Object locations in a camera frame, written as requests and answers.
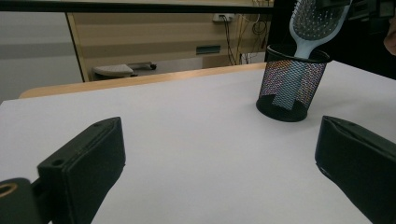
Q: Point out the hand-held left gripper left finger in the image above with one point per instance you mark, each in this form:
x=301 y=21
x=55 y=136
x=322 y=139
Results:
x=84 y=168

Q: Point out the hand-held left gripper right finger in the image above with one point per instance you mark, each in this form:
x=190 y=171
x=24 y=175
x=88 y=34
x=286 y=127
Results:
x=358 y=161

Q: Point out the light blue hairbrush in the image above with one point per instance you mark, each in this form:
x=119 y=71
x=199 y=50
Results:
x=311 y=21

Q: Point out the black mesh pen holder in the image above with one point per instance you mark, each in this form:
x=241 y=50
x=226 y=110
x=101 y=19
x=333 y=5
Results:
x=280 y=109

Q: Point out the black curtain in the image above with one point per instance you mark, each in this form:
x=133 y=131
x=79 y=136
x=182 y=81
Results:
x=358 y=40

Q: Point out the wooden table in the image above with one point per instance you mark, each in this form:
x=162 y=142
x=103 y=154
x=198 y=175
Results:
x=124 y=81

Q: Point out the grey wheeled base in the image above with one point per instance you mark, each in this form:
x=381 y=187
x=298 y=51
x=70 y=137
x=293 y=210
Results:
x=112 y=71

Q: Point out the white power strip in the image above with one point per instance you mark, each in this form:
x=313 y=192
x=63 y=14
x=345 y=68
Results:
x=223 y=17

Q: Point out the white table cover sheet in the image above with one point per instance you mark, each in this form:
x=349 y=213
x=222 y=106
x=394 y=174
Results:
x=202 y=140

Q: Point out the white cabinet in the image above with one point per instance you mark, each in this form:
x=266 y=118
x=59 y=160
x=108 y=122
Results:
x=31 y=46

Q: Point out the grey desk label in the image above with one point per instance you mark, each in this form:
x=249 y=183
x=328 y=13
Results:
x=208 y=49

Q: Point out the wooden cabinet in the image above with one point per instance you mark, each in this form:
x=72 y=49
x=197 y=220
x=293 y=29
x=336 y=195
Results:
x=140 y=34

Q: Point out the black frame crossbar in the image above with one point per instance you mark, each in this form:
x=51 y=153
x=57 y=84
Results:
x=124 y=6

